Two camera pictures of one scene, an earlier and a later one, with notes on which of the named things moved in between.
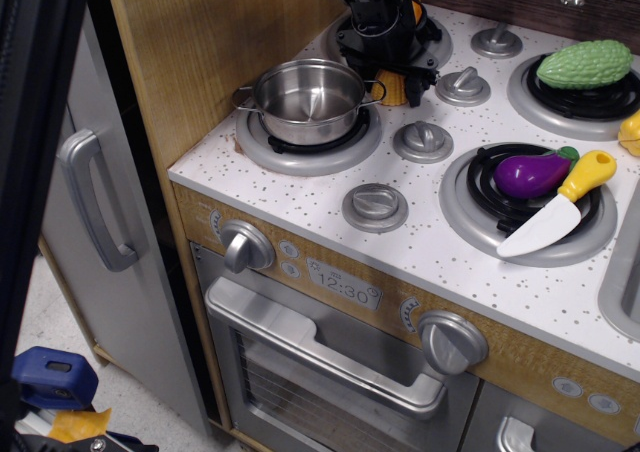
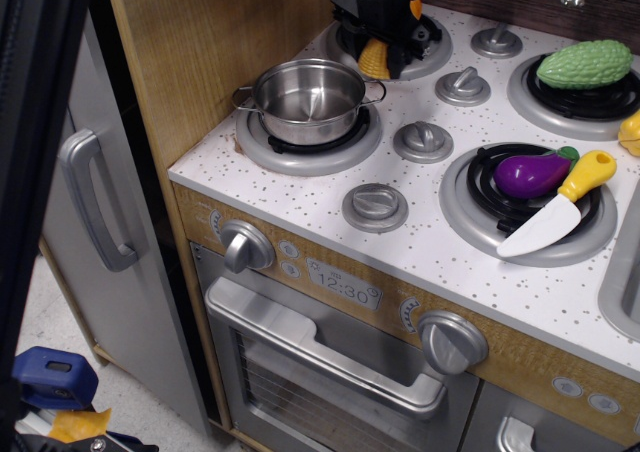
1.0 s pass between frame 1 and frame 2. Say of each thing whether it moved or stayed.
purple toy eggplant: stayed
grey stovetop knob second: stayed
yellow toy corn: moved
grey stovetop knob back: stayed
